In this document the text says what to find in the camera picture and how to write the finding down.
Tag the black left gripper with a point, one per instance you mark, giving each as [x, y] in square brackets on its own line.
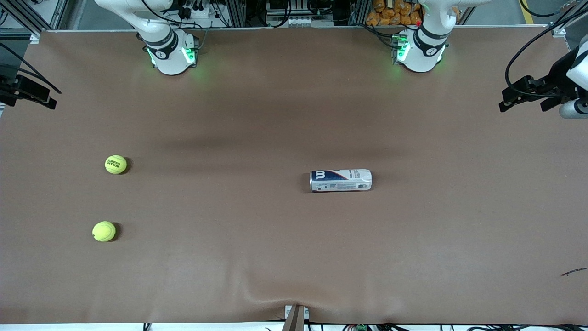
[556, 78]

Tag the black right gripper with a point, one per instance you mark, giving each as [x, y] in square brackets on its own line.
[23, 88]

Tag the yellow tennis ball black print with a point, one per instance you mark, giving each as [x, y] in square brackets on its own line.
[115, 164]

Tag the plain yellow tennis ball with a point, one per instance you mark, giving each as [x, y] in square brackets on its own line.
[104, 231]

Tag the blue white tennis ball can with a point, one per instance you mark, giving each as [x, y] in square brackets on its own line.
[341, 180]

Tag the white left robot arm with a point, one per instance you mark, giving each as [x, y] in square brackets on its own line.
[422, 55]

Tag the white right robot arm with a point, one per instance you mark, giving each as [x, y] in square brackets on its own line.
[167, 55]

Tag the yellow floor tape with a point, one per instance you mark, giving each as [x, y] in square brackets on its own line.
[527, 11]

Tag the pile of orange objects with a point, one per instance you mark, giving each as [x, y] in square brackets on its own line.
[390, 14]

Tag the white power strip with plugs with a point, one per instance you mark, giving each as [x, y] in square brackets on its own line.
[195, 11]

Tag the white terminal strip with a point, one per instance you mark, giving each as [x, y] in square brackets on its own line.
[303, 21]

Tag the small green connector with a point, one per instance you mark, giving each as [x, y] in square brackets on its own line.
[360, 328]

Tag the aluminium frame post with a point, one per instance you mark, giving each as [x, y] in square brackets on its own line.
[562, 28]
[27, 16]

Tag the table edge clamp bracket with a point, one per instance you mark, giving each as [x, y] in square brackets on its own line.
[295, 318]

